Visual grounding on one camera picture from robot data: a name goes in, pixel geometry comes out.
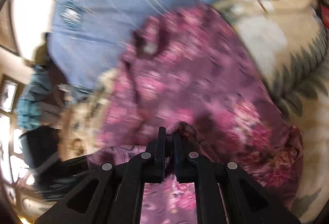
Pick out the purple floral garment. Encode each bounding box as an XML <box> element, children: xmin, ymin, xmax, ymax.
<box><xmin>90</xmin><ymin>5</ymin><xmax>303</xmax><ymax>208</ymax></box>

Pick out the beige leaf-pattern fleece blanket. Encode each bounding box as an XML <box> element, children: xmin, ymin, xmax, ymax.
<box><xmin>57</xmin><ymin>0</ymin><xmax>329</xmax><ymax>223</ymax></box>

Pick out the teal plaid hanging cloth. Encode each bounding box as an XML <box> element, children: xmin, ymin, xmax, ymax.
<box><xmin>15</xmin><ymin>64</ymin><xmax>51</xmax><ymax>130</ymax></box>

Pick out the red labelled canister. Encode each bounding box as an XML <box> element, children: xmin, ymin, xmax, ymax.
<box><xmin>320</xmin><ymin>5</ymin><xmax>329</xmax><ymax>28</ymax></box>

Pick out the olive green cloth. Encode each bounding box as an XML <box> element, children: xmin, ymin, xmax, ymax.
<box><xmin>33</xmin><ymin>32</ymin><xmax>51</xmax><ymax>66</ymax></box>

